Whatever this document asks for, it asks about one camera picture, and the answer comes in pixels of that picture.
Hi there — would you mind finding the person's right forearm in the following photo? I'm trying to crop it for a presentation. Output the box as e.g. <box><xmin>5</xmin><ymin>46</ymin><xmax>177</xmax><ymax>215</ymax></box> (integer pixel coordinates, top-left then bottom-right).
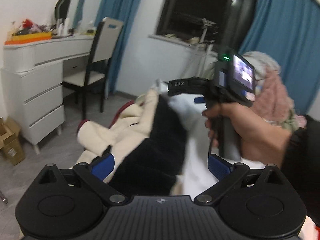
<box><xmin>281</xmin><ymin>115</ymin><xmax>320</xmax><ymax>220</ymax></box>

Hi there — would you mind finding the black and white chair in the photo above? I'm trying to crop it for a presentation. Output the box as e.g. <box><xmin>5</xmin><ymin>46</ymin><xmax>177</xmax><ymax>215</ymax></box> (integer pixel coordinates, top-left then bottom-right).
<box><xmin>62</xmin><ymin>17</ymin><xmax>124</xmax><ymax>120</ymax></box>

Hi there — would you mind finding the striped fleece blanket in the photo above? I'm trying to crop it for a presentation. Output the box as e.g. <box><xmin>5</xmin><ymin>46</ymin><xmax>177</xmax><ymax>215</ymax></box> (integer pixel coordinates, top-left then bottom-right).
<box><xmin>74</xmin><ymin>87</ymin><xmax>320</xmax><ymax>240</ymax></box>

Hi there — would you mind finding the blue curtain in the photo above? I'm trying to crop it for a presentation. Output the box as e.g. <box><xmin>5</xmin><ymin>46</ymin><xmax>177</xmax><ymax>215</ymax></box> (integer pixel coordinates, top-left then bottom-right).
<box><xmin>94</xmin><ymin>0</ymin><xmax>148</xmax><ymax>94</ymax></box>
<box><xmin>239</xmin><ymin>0</ymin><xmax>320</xmax><ymax>117</ymax></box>

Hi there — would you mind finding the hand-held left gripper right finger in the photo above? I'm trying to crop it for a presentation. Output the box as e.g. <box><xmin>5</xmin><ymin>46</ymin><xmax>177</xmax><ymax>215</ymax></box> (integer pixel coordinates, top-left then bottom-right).
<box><xmin>194</xmin><ymin>154</ymin><xmax>284</xmax><ymax>204</ymax></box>

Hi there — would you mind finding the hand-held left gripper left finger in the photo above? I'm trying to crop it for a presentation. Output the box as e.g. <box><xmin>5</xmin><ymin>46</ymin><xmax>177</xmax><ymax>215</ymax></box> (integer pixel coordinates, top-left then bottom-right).
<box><xmin>37</xmin><ymin>153</ymin><xmax>127</xmax><ymax>204</ymax></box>

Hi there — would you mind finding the dresser top clutter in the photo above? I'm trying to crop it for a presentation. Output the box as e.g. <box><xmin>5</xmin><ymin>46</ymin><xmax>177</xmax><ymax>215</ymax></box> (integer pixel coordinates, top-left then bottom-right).
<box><xmin>11</xmin><ymin>19</ymin><xmax>54</xmax><ymax>37</ymax></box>

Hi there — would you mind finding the white t-shirt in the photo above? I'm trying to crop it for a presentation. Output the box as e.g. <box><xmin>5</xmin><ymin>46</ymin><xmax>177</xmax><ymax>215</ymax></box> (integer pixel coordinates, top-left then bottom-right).
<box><xmin>152</xmin><ymin>79</ymin><xmax>267</xmax><ymax>198</ymax></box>

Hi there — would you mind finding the cardboard box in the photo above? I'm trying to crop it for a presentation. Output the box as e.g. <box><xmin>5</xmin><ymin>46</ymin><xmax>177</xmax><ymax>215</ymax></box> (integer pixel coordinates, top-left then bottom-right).
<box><xmin>0</xmin><ymin>116</ymin><xmax>27</xmax><ymax>167</ymax></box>

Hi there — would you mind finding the pink fleece blanket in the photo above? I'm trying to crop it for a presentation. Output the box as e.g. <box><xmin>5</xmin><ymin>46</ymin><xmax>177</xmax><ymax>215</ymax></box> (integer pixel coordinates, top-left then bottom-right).
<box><xmin>251</xmin><ymin>74</ymin><xmax>295</xmax><ymax>125</ymax></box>

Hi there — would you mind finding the cream grey cloth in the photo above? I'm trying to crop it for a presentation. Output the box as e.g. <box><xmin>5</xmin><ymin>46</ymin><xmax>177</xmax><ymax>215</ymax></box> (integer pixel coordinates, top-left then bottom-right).
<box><xmin>244</xmin><ymin>51</ymin><xmax>282</xmax><ymax>80</ymax></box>

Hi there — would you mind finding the garment steamer stand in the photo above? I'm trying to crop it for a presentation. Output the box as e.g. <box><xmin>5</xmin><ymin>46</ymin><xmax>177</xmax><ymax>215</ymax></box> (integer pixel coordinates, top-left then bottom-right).
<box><xmin>186</xmin><ymin>17</ymin><xmax>220</xmax><ymax>80</ymax></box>

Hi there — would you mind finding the dark window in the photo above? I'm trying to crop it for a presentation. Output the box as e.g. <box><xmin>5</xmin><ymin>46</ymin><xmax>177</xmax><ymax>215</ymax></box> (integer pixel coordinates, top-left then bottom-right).
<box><xmin>156</xmin><ymin>0</ymin><xmax>262</xmax><ymax>48</ymax></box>

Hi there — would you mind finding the orange tray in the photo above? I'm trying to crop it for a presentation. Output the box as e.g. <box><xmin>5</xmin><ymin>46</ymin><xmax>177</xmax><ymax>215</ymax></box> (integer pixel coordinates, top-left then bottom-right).
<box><xmin>4</xmin><ymin>32</ymin><xmax>53</xmax><ymax>46</ymax></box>

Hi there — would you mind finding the person's right hand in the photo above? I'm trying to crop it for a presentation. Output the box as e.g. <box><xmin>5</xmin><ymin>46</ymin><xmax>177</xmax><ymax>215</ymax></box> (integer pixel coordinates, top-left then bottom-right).
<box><xmin>202</xmin><ymin>102</ymin><xmax>292</xmax><ymax>164</ymax></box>

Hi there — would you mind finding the wavy vanity mirror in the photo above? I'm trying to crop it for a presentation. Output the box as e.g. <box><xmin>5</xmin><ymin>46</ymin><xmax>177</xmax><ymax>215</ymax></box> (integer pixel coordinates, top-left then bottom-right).
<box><xmin>54</xmin><ymin>0</ymin><xmax>87</xmax><ymax>29</ymax></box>

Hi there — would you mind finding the pale green cloth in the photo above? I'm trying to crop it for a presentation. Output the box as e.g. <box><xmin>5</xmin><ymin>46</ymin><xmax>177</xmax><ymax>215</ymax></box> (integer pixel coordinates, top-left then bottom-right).
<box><xmin>282</xmin><ymin>109</ymin><xmax>300</xmax><ymax>130</ymax></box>

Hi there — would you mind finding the white dresser desk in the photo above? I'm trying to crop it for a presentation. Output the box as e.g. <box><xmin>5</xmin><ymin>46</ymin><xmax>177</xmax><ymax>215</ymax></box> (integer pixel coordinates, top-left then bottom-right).
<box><xmin>0</xmin><ymin>31</ymin><xmax>100</xmax><ymax>155</ymax></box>

